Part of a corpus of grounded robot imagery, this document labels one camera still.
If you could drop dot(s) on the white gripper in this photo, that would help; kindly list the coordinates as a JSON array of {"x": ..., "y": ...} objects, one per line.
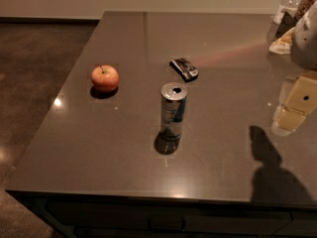
[{"x": 305, "y": 45}]

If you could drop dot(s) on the silver blue redbull can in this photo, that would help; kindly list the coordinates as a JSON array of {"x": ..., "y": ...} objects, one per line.
[{"x": 173, "y": 102}]

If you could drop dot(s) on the clear plastic water bottle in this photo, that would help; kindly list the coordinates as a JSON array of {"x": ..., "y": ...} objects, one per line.
[{"x": 285, "y": 6}]

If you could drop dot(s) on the jar of nuts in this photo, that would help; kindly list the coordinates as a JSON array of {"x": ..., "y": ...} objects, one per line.
[{"x": 303, "y": 7}]

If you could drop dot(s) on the red apple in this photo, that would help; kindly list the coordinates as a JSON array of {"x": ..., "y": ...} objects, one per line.
[{"x": 105, "y": 78}]

